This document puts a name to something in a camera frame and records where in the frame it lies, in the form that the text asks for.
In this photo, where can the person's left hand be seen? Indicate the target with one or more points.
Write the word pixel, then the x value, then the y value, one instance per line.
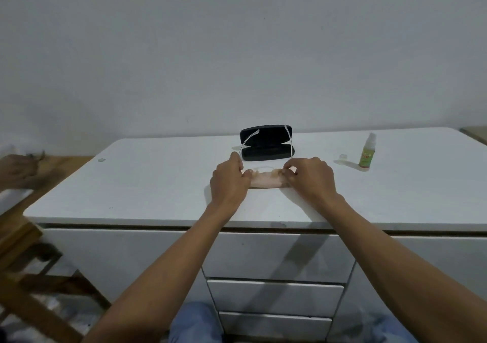
pixel 226 183

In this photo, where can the person's right hand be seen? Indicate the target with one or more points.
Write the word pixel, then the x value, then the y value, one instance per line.
pixel 312 181

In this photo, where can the person's right thumb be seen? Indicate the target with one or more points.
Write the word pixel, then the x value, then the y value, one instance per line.
pixel 289 174

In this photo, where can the person's left thumb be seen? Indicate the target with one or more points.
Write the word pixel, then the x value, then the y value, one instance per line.
pixel 246 179

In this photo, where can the beige cleaning cloth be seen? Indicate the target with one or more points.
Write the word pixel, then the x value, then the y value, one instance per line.
pixel 268 181

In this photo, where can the clear frame eyeglasses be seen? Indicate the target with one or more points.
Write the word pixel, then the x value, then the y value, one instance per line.
pixel 266 169

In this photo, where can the person's left forearm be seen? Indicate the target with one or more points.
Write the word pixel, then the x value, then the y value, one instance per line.
pixel 167 278

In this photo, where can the person's right forearm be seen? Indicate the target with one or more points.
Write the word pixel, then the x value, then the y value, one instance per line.
pixel 399 274

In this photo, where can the black eyeglasses case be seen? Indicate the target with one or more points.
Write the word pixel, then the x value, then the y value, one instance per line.
pixel 266 141

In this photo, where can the large white drawer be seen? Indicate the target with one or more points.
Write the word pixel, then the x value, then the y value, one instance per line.
pixel 247 257

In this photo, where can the green spray bottle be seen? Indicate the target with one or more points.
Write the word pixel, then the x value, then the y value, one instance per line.
pixel 367 156

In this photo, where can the medium white drawer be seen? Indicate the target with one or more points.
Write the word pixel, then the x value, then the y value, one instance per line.
pixel 247 297

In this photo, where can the small white drawer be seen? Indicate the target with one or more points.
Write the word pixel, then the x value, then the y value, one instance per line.
pixel 274 325

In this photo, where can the person's left leg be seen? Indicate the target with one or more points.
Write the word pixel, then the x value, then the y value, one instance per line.
pixel 194 325

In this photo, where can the person's leg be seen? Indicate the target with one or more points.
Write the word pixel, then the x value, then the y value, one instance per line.
pixel 194 325
pixel 392 331

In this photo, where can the white drawer cabinet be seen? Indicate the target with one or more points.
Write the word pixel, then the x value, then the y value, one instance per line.
pixel 95 263

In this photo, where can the person's right leg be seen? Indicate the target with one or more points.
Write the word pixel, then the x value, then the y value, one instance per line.
pixel 392 331

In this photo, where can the wooden furniture corner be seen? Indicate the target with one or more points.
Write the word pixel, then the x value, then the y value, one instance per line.
pixel 475 133

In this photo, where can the wooden chair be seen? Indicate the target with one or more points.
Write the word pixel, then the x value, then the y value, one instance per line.
pixel 26 247

